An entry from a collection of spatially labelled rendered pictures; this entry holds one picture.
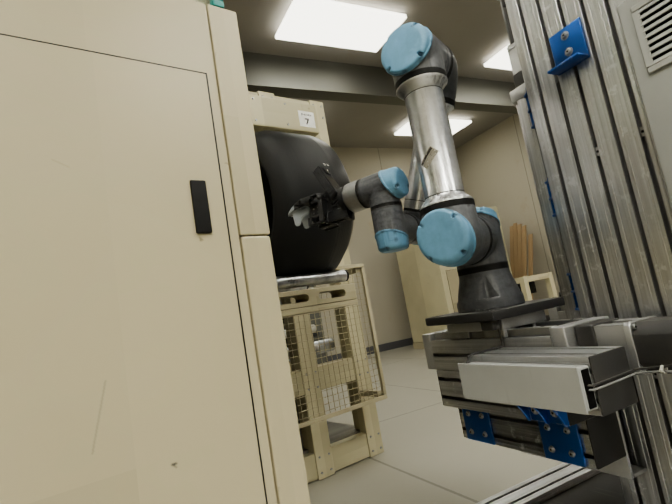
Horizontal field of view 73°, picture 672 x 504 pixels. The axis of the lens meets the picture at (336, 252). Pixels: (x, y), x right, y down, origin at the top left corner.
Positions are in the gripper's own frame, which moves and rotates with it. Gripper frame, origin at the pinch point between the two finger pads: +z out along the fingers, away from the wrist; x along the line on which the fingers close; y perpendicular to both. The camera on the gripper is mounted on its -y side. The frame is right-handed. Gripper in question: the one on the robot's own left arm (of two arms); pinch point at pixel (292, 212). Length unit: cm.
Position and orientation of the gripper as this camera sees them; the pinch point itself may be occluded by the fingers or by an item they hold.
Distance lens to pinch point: 127.3
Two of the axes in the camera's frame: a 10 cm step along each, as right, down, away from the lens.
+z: -7.8, 2.1, 5.9
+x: 6.2, 1.4, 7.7
